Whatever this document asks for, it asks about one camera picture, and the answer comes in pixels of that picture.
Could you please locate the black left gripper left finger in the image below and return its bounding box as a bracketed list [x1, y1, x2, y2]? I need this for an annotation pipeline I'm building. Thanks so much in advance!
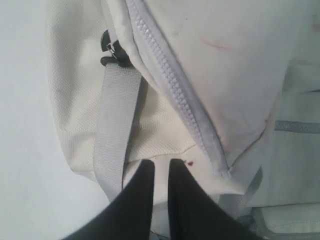
[65, 159, 155, 240]

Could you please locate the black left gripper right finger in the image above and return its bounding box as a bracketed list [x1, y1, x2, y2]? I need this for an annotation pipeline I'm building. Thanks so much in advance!
[167, 159, 261, 240]

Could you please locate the white fabric backpack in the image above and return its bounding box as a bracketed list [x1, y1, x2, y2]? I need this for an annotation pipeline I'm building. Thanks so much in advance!
[47, 0, 320, 240]

